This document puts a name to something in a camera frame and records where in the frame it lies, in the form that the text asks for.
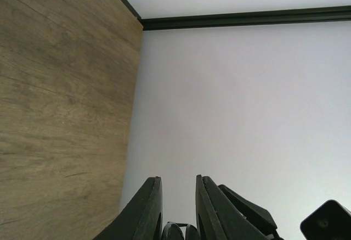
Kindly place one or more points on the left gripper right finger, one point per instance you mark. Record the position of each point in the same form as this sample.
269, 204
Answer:
216, 216

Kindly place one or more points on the black aluminium frame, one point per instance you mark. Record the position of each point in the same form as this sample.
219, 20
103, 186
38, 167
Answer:
273, 17

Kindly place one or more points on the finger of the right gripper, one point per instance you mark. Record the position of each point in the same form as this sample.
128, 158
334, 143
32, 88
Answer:
259, 217

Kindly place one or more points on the round black sunglasses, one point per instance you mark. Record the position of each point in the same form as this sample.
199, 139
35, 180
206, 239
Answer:
179, 231

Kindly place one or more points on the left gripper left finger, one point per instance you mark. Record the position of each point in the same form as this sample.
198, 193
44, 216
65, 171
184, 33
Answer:
142, 216

